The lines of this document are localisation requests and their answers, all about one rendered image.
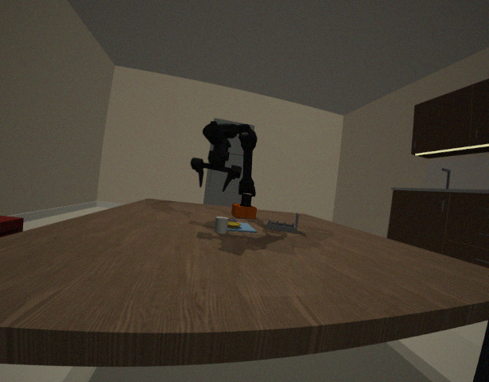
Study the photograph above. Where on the light blue square mat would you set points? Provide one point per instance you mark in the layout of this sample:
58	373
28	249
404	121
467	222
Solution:
244	227

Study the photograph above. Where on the grey cylinder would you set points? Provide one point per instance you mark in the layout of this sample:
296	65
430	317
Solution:
221	224

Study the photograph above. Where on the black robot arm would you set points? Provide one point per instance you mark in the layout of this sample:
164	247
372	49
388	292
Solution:
217	135

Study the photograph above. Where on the yellow round plate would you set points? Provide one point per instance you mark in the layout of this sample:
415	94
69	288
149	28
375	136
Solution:
232	224

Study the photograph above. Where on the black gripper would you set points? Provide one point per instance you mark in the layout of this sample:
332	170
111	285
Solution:
198	165

